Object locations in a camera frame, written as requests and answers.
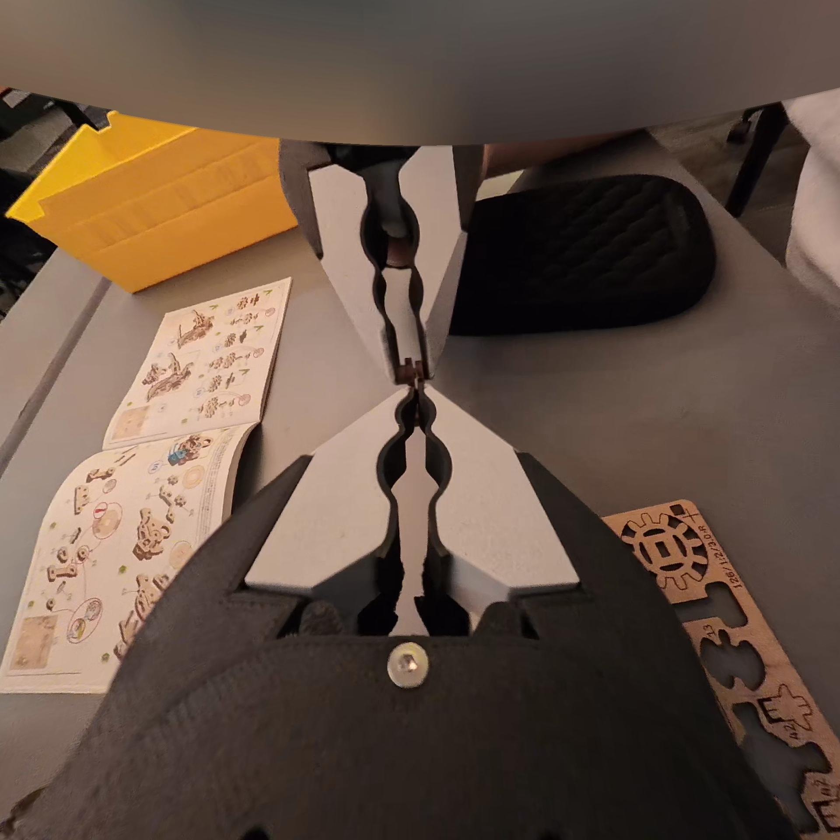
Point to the black office chair base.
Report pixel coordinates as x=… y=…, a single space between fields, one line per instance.
x=761 y=157

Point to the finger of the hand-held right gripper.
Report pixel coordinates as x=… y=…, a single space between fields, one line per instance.
x=439 y=216
x=341 y=229

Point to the black quilted pad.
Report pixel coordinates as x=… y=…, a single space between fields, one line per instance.
x=590 y=256

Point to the laser-cut plywood sheet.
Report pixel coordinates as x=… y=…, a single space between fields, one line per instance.
x=741 y=630

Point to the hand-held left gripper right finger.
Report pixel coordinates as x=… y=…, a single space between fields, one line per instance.
x=499 y=512

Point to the small wooden part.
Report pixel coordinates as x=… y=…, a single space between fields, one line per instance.
x=412 y=371

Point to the person's white clothing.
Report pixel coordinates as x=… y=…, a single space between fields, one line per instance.
x=817 y=197

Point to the instruction booklet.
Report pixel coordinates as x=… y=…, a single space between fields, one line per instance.
x=170 y=459

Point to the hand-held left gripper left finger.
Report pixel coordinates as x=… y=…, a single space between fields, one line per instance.
x=328 y=505

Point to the yellow cardboard box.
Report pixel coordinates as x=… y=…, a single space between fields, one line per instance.
x=164 y=197

